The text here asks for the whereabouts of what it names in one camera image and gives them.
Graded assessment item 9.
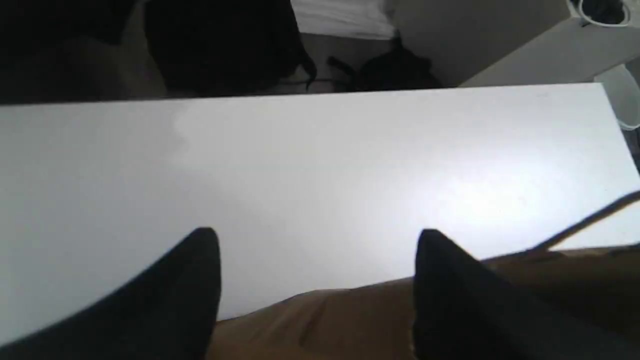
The brown paper bag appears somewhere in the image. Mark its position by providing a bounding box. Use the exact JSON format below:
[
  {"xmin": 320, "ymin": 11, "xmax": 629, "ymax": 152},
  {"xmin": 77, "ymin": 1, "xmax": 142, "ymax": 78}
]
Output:
[{"xmin": 206, "ymin": 191, "xmax": 639, "ymax": 360}]

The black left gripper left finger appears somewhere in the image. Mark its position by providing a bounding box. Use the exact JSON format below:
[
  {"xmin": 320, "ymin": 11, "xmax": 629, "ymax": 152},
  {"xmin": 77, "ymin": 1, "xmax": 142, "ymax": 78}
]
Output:
[{"xmin": 0, "ymin": 227, "xmax": 222, "ymax": 360}]

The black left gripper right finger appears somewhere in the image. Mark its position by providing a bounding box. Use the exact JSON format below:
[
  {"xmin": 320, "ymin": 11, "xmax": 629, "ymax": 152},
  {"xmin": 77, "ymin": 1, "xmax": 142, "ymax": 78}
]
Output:
[{"xmin": 413, "ymin": 228, "xmax": 639, "ymax": 360}]

